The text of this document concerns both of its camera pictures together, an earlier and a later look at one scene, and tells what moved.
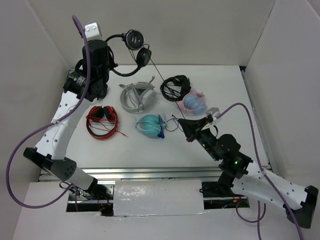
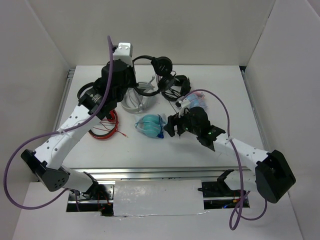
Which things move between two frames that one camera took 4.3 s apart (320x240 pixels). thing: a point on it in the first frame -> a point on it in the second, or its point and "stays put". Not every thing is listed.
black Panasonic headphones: x=134 y=39 -> x=163 y=66
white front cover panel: x=161 y=197 stays put
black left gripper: x=111 y=65 -> x=130 y=69
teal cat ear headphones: x=152 y=125 stays put
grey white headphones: x=135 y=97 stays put
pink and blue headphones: x=193 y=102 stays put
